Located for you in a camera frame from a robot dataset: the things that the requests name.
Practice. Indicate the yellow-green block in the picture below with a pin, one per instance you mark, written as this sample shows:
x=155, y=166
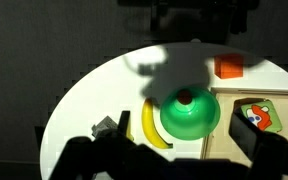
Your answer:
x=130, y=131

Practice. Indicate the colourful picture soft cube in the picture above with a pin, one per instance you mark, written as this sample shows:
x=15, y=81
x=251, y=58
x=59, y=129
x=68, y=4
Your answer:
x=264, y=115

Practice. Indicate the yellow toy banana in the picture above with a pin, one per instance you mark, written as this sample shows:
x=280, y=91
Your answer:
x=149, y=126

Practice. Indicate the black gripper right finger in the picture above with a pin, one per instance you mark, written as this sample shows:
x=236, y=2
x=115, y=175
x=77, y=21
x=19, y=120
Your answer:
x=245, y=136

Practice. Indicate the orange block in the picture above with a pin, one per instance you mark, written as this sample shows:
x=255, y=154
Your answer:
x=229, y=66

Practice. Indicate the small red-orange ball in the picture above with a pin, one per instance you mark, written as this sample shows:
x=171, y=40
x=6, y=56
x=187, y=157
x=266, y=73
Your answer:
x=185, y=96

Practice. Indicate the green plastic bowl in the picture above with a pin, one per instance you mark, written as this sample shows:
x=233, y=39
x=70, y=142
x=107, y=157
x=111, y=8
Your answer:
x=190, y=120

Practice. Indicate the wooden tray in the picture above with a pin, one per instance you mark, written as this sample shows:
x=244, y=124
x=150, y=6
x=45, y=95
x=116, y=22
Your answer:
x=220, y=143

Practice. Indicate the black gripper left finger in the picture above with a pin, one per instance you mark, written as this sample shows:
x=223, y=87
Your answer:
x=124, y=123

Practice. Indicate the grey block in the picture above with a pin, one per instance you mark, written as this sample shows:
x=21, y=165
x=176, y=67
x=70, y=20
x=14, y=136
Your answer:
x=104, y=126

